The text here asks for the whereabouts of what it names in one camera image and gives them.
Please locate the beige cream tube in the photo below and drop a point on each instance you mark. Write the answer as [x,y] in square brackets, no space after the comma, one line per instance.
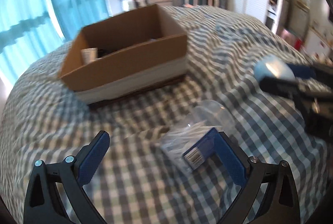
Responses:
[89,55]

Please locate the open cardboard box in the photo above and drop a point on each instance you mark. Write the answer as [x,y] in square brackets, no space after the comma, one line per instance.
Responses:
[149,48]

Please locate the clear floss pick jar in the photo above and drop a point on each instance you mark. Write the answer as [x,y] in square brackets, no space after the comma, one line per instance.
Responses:
[188,143]

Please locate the white suitcase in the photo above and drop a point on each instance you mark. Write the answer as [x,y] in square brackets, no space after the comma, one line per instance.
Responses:
[128,5]

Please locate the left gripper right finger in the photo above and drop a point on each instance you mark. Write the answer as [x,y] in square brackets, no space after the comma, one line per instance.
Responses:
[280,203]

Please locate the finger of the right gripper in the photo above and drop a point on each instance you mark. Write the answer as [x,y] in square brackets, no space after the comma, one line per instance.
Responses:
[285,88]
[302,71]

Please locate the turquoise window curtain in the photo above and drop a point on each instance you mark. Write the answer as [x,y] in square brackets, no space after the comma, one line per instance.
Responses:
[30,29]

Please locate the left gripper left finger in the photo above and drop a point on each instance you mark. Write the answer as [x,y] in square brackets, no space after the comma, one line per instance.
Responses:
[42,201]

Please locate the checkered bed quilt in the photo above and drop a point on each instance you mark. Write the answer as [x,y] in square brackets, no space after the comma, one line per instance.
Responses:
[136,183]

